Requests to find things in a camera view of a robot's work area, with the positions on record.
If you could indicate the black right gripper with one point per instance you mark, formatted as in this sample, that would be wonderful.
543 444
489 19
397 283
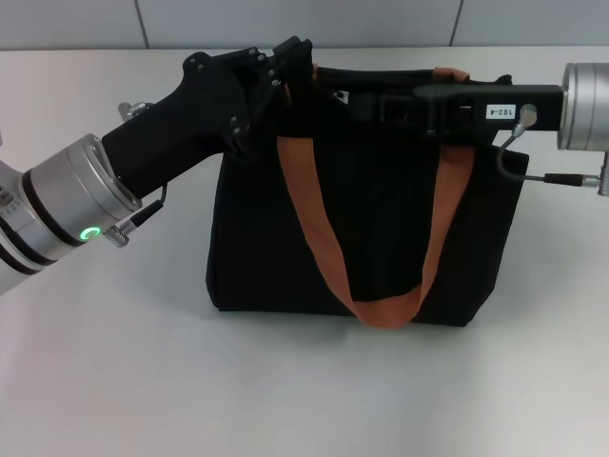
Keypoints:
457 112

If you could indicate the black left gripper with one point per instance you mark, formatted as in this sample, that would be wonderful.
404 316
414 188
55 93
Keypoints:
181 124

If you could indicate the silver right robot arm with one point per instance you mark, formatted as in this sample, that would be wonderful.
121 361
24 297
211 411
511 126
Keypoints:
587 107

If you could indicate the silver zipper pull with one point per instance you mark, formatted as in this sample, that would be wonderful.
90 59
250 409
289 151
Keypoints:
341 96

